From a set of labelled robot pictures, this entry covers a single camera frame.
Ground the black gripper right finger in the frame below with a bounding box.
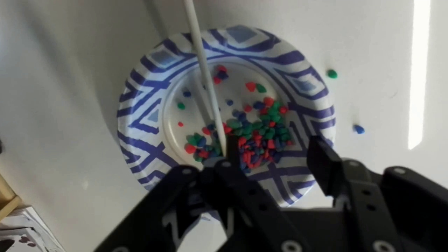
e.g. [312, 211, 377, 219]
[298, 132, 448, 252]

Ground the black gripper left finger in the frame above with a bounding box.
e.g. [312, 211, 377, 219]
[95, 158, 293, 252]

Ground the white straw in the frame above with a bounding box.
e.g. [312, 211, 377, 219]
[182, 0, 230, 158]

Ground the blue patterned paper bowl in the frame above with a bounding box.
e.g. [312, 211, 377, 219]
[115, 23, 338, 209]

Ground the colourful beads pile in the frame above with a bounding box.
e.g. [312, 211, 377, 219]
[175, 64, 294, 170]

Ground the printed paper sheet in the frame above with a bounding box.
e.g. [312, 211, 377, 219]
[0, 204, 66, 252]

